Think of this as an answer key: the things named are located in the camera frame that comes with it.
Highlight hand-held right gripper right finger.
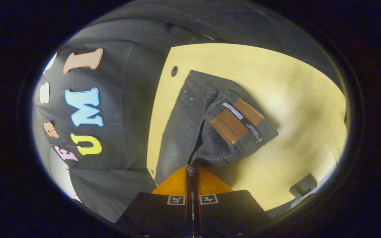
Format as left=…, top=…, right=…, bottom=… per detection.
left=194, top=166, right=272, bottom=238

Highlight black jeans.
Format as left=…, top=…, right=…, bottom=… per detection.
left=154, top=70, right=279, bottom=185

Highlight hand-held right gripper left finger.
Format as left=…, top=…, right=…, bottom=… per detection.
left=116, top=165, right=188, bottom=238

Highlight black backdrop cloth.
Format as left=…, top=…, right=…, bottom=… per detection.
left=33, top=0, right=345, bottom=222

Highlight dark box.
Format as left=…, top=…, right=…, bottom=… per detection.
left=290, top=173, right=318, bottom=199

